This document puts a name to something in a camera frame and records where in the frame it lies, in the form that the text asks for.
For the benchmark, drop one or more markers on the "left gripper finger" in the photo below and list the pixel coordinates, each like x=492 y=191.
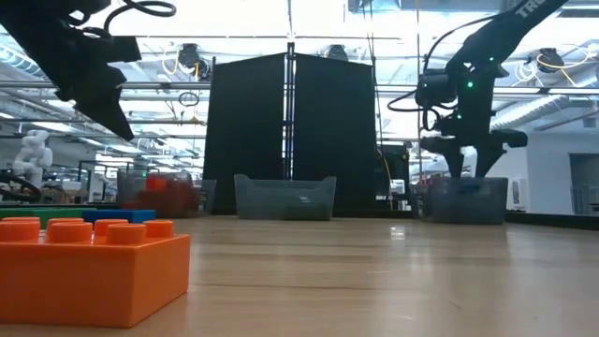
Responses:
x=110 y=114

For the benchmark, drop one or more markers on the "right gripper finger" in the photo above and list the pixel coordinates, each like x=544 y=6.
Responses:
x=486 y=161
x=454 y=164

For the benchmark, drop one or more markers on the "orange small building block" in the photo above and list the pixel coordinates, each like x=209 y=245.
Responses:
x=156 y=183

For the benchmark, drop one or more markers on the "blue long building block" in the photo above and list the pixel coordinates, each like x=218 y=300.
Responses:
x=121 y=215

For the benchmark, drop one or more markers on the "green long building block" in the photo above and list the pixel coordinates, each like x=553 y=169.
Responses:
x=47 y=214

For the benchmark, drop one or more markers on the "grey translucent plastic bin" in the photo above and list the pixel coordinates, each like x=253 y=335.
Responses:
x=486 y=201
x=262 y=196
x=126 y=192

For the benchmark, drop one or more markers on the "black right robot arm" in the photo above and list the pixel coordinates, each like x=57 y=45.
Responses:
x=496 y=42

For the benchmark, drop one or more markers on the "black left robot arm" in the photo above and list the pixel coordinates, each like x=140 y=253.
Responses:
x=28 y=14

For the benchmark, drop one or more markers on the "white appliance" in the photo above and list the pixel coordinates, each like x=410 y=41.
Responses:
x=518 y=193

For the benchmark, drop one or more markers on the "black equipment cart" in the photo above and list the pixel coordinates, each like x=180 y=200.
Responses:
x=393 y=168

